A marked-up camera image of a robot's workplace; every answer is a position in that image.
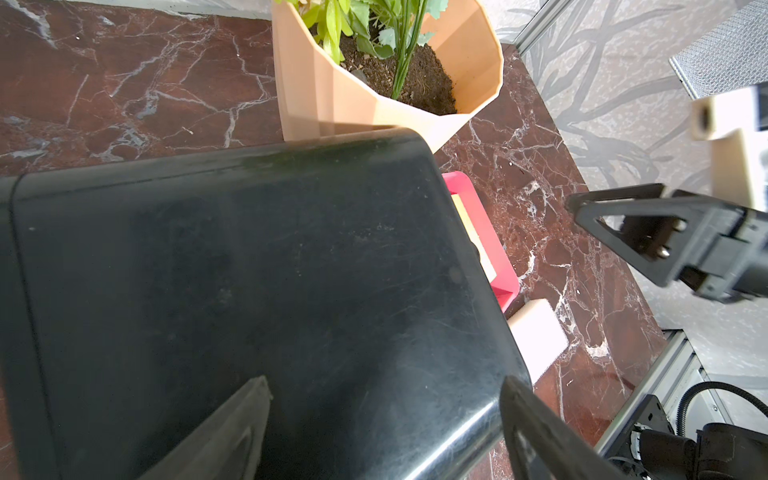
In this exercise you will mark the white wire mesh basket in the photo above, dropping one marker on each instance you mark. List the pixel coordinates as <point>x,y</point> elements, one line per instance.
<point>731,56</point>

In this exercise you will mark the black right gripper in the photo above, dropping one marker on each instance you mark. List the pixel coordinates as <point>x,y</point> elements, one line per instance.
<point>668,238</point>

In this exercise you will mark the beige ribbed flower pot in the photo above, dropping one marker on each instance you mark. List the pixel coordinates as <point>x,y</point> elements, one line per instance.
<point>318,98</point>

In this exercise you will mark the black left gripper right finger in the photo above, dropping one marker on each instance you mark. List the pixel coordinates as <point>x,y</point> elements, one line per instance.
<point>540,445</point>

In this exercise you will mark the black mini drawer cabinet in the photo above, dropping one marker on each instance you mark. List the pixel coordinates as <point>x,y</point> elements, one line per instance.
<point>137,297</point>

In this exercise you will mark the pink drawer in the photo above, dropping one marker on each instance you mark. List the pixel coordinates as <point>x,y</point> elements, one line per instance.
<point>506,286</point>

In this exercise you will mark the orange white sponge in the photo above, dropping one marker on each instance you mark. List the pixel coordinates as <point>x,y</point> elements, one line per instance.
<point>539,336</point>

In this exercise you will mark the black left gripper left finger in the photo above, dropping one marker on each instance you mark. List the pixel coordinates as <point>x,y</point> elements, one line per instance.
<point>226,445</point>

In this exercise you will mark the pale yellow sponge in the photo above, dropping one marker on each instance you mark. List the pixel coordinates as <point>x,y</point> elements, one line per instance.
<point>472,233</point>

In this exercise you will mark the artificial green flower plant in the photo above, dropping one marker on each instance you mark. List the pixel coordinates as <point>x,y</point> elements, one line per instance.
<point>383,41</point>

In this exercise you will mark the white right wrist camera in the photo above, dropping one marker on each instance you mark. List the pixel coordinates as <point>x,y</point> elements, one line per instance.
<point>734,124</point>

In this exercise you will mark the aluminium cage frame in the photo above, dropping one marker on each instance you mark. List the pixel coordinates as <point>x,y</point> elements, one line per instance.
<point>541,21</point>

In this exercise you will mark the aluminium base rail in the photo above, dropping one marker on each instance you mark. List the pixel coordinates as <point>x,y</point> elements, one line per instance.
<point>653,404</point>

